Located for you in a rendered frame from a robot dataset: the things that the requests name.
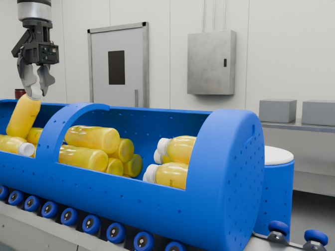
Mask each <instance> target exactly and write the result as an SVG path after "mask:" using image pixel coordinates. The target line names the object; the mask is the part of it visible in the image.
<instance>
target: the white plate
mask: <svg viewBox="0 0 335 251"><path fill-rule="evenodd" d="M293 158H294V156H293V155H292V154H291V153H290V152H288V151H286V150H283V149H280V148H276V147H271V146H265V165H278V164H284V163H288V162H290V161H292V160H293Z"/></svg>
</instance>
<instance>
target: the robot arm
mask: <svg viewBox="0 0 335 251"><path fill-rule="evenodd" d="M17 10H18V20H19V21H21V22H22V27H24V28H27V30H26V32H25V33H24V34H23V36H22V37H21V39H20V40H19V41H18V43H17V44H16V45H15V47H14V48H13V49H12V51H11V53H12V55H13V57H14V58H18V59H17V69H18V73H19V77H20V78H21V82H22V84H23V87H24V89H25V91H26V93H27V94H28V96H29V97H31V94H32V89H31V85H33V84H35V83H36V81H37V76H36V75H35V74H34V73H33V65H32V63H34V64H36V65H37V66H40V67H39V68H38V69H37V74H38V76H39V83H40V89H41V90H42V95H43V97H45V96H46V94H47V91H48V86H50V85H52V84H54V83H55V77H54V76H52V75H51V74H50V73H49V71H50V65H54V64H57V63H59V47H58V45H54V42H53V41H52V42H53V43H51V41H50V30H49V29H51V28H53V25H52V9H51V0H17Z"/></svg>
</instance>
